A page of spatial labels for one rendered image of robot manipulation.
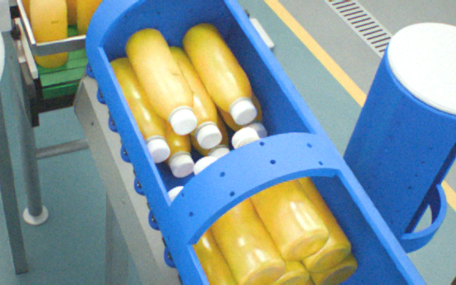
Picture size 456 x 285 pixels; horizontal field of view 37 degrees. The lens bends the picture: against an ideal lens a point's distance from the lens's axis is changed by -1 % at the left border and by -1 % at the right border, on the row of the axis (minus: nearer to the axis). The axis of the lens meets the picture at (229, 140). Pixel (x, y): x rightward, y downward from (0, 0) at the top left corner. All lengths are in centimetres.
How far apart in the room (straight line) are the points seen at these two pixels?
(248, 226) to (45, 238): 142
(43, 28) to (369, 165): 74
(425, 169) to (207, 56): 55
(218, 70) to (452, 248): 156
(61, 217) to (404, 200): 120
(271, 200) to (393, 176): 63
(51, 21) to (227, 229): 64
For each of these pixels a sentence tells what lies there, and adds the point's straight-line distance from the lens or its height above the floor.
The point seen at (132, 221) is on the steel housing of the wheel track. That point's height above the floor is 88.
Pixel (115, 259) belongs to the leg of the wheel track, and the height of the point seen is 40.
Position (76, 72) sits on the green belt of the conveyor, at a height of 90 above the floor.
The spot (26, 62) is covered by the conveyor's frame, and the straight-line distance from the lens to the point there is 149.
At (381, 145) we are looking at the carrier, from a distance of 148.
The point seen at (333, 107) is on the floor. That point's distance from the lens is 281.
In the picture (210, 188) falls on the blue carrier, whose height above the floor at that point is 120.
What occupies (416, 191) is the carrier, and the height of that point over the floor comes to 80.
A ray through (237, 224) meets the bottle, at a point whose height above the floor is 114.
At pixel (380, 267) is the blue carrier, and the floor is 108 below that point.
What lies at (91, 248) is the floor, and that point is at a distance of 225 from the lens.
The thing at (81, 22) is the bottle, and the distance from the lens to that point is 151.
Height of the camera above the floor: 188
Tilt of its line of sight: 47 degrees down
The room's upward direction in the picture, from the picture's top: 12 degrees clockwise
